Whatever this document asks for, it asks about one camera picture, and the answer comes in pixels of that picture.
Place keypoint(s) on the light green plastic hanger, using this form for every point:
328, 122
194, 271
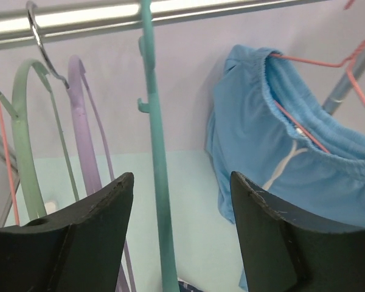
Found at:
17, 108

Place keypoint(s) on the metal clothes rack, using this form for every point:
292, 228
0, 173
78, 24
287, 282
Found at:
190, 55

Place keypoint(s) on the purple plastic hanger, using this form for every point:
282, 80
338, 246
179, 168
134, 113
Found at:
75, 83

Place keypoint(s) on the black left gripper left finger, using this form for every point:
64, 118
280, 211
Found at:
78, 248

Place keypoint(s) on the pink wire hanger left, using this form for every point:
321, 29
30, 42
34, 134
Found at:
9, 168

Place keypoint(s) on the teal plastic hanger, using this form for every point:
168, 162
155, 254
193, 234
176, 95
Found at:
152, 107

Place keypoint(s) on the pink wire hanger right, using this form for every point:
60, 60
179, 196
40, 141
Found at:
315, 81

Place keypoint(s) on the pink wire hanger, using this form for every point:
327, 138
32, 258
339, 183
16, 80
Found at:
315, 81
9, 168

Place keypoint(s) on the light blue shorts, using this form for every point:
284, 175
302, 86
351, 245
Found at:
291, 178

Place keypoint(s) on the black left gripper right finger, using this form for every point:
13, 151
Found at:
286, 248

